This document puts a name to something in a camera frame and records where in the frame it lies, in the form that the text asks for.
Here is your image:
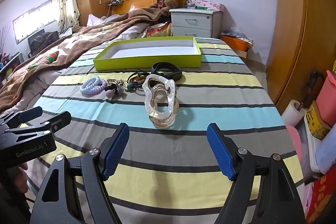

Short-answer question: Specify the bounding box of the black band bracelet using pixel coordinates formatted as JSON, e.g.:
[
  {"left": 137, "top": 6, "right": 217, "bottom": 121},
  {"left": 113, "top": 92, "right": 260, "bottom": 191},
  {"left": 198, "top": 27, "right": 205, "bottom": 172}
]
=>
[{"left": 152, "top": 62, "right": 182, "bottom": 82}]

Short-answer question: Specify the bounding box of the striped bed sheet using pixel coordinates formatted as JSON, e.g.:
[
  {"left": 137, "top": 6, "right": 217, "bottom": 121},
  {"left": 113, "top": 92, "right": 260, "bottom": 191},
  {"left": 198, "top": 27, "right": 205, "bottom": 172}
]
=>
[{"left": 26, "top": 36, "right": 306, "bottom": 224}]

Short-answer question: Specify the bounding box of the pink flowered box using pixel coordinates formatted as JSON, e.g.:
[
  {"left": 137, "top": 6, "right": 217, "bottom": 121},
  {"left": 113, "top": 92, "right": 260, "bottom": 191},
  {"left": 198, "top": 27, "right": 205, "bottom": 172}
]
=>
[{"left": 199, "top": 0, "right": 225, "bottom": 12}]

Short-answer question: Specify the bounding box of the purple coil hair tie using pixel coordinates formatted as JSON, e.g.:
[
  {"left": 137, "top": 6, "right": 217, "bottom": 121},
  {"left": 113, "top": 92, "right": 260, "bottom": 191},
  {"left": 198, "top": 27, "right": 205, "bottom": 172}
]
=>
[{"left": 82, "top": 79, "right": 107, "bottom": 96}]

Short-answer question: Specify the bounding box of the dark beaded bracelet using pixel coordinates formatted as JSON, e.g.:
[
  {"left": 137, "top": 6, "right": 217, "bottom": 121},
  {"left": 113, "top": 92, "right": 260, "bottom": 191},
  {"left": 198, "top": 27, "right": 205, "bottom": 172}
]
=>
[{"left": 127, "top": 70, "right": 151, "bottom": 86}]

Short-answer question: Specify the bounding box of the white nightstand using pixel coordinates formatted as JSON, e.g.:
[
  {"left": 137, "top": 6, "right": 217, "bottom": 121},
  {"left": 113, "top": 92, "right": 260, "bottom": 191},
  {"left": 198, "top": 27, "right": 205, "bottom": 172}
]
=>
[{"left": 169, "top": 7, "right": 223, "bottom": 38}]

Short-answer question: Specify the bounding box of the brown blanket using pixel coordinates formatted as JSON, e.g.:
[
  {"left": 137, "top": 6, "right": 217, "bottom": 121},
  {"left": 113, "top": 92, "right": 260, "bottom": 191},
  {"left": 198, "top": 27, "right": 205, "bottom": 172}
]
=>
[{"left": 0, "top": 7, "right": 172, "bottom": 114}]

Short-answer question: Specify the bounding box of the green cardboard box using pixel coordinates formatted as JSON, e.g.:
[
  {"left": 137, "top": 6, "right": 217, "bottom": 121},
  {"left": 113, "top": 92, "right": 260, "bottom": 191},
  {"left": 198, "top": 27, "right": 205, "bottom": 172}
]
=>
[{"left": 93, "top": 36, "right": 202, "bottom": 72}]

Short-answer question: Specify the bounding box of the pink ball hair tie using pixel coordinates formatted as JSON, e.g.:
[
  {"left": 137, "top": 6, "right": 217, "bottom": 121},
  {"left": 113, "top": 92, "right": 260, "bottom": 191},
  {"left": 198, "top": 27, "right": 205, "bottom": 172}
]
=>
[{"left": 104, "top": 84, "right": 122, "bottom": 100}]

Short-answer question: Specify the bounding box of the red patterned pillow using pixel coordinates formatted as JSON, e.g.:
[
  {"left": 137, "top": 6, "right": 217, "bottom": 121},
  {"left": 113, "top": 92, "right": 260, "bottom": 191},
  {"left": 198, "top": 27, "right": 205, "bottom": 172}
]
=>
[{"left": 147, "top": 23, "right": 172, "bottom": 37}]

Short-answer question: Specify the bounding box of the blue coil hair tie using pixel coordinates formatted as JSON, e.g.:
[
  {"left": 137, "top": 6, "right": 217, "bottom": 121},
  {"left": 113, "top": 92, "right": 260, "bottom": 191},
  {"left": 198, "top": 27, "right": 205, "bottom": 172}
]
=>
[{"left": 80, "top": 76, "right": 101, "bottom": 91}]

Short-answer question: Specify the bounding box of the red bag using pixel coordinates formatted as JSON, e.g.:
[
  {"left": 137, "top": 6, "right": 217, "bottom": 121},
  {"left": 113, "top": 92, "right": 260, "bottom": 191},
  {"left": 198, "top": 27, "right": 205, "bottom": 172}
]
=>
[{"left": 306, "top": 174, "right": 336, "bottom": 224}]

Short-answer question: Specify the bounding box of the cluttered side desk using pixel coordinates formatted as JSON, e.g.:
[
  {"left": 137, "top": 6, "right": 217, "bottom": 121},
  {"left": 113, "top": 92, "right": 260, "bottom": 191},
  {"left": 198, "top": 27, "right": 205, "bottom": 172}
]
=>
[{"left": 0, "top": 52, "right": 23, "bottom": 83}]

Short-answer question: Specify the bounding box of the pink plastic object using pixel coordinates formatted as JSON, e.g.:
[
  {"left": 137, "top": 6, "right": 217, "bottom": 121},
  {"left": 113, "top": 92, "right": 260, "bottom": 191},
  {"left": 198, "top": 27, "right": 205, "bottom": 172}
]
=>
[{"left": 285, "top": 124, "right": 302, "bottom": 161}]

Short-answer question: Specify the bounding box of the wooden headboard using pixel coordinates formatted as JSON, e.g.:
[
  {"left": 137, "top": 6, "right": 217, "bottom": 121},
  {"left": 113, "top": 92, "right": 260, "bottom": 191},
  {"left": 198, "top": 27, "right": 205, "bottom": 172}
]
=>
[{"left": 113, "top": 0, "right": 187, "bottom": 16}]

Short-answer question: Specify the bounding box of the orange box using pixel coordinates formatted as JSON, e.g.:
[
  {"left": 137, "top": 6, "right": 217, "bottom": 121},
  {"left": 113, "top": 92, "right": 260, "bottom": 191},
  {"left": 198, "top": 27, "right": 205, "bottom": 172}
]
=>
[{"left": 220, "top": 34, "right": 251, "bottom": 52}]

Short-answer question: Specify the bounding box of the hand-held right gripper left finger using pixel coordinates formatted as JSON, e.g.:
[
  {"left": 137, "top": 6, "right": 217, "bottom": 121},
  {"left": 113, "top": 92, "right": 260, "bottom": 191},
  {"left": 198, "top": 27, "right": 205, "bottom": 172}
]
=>
[{"left": 31, "top": 123, "right": 130, "bottom": 224}]

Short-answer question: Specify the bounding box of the dotted curtain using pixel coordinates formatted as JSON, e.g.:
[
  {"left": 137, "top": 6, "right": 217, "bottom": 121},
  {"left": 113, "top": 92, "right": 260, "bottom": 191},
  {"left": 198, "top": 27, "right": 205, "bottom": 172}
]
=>
[{"left": 52, "top": 0, "right": 80, "bottom": 34}]

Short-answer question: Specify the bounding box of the window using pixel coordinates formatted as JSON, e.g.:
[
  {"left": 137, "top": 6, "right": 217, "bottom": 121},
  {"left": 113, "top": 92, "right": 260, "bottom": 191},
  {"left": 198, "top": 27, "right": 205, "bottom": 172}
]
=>
[{"left": 12, "top": 0, "right": 58, "bottom": 45}]

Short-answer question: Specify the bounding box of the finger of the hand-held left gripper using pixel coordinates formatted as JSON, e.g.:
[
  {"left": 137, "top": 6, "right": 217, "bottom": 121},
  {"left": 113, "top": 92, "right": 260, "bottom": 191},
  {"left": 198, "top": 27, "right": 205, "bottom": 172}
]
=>
[
  {"left": 0, "top": 106, "right": 43, "bottom": 127},
  {"left": 0, "top": 111, "right": 72, "bottom": 142}
]

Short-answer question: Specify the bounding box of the wide wooden wardrobe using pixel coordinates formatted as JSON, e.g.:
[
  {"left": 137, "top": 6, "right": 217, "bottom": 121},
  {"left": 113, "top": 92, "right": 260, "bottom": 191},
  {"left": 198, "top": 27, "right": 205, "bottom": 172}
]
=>
[{"left": 265, "top": 0, "right": 336, "bottom": 114}]

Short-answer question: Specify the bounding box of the pink plastic container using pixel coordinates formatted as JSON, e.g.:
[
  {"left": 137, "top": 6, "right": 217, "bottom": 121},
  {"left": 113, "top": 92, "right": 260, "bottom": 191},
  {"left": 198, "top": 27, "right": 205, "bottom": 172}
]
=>
[{"left": 315, "top": 70, "right": 336, "bottom": 125}]

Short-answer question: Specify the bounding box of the white paper roll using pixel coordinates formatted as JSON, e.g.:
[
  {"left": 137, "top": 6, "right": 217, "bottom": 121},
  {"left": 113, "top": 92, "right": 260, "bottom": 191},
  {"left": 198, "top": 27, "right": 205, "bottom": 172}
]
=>
[{"left": 281, "top": 99, "right": 305, "bottom": 127}]

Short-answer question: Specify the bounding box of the white pillow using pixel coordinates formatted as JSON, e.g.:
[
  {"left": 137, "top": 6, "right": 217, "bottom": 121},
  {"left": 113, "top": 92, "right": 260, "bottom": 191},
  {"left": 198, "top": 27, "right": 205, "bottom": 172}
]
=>
[{"left": 87, "top": 14, "right": 116, "bottom": 28}]

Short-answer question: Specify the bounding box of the yellow box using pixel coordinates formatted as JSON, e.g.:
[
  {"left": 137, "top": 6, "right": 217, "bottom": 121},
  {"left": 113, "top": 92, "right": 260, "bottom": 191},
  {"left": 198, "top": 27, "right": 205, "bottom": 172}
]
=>
[{"left": 304, "top": 101, "right": 332, "bottom": 140}]

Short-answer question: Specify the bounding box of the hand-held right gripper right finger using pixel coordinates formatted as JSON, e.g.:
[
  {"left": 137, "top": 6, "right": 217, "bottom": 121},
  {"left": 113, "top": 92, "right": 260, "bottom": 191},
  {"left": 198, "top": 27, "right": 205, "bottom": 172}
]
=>
[{"left": 206, "top": 123, "right": 306, "bottom": 224}]

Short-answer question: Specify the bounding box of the person's left hand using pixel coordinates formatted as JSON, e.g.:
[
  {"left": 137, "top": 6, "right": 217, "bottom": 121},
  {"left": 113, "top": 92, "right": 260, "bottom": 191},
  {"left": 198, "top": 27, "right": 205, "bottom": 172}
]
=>
[{"left": 14, "top": 162, "right": 29, "bottom": 194}]

